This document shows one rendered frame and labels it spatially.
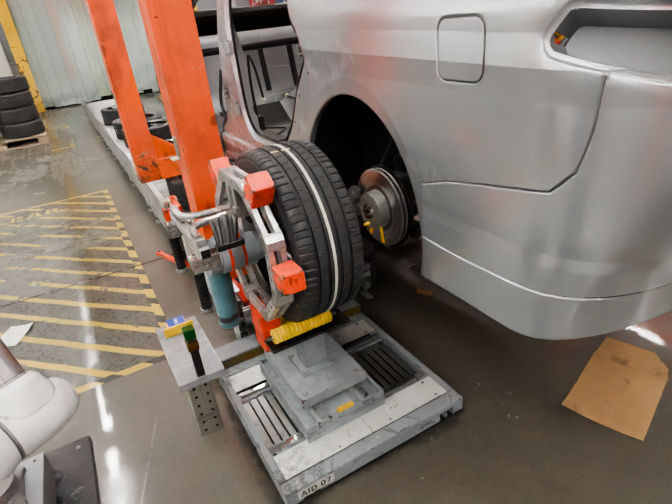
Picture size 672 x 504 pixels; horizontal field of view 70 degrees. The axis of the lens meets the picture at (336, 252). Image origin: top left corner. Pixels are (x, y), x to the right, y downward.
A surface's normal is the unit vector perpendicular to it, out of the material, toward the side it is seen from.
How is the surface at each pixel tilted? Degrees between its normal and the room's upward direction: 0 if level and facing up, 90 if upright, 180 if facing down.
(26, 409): 57
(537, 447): 0
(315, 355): 90
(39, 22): 90
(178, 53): 90
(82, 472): 0
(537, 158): 90
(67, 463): 0
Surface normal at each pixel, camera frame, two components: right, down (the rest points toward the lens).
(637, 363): -0.22, -0.78
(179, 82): 0.50, 0.35
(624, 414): -0.07, -0.89
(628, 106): -0.37, 0.48
